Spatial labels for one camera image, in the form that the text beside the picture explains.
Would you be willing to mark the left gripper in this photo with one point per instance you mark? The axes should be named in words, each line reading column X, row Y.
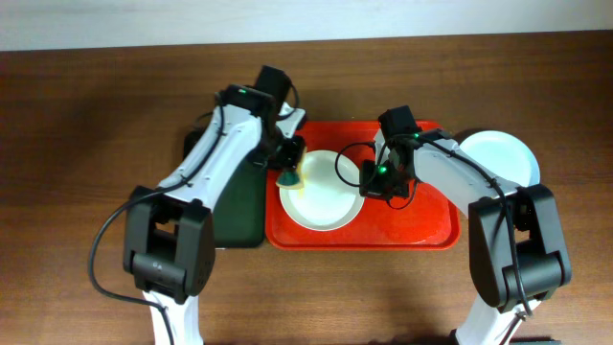
column 290, row 157

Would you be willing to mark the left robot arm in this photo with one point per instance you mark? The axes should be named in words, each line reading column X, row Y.
column 169, row 238

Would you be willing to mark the red tray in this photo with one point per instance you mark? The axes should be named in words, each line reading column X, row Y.
column 430, row 222

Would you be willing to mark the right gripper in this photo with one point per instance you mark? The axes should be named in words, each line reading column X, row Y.
column 367, row 168

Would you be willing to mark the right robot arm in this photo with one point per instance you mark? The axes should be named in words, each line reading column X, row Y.
column 518, row 257

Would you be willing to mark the light blue plate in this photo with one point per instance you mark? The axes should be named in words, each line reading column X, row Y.
column 504, row 155

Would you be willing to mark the green yellow sponge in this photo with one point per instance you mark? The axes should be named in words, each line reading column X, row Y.
column 292, row 179

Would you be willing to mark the white plate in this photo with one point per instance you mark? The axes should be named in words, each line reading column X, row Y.
column 324, row 203

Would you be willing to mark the dark green tray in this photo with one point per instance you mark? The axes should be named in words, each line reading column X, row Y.
column 238, row 219

